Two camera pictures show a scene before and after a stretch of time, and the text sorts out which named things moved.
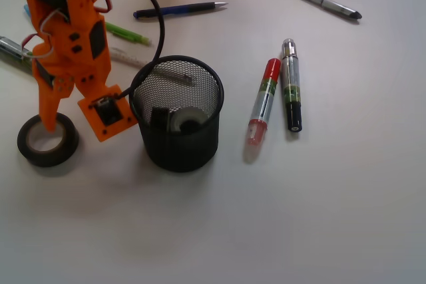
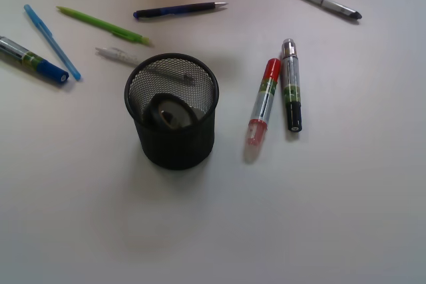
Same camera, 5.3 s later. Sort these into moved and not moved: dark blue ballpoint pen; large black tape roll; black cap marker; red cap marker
Moved: large black tape roll
Not moved: black cap marker; dark blue ballpoint pen; red cap marker
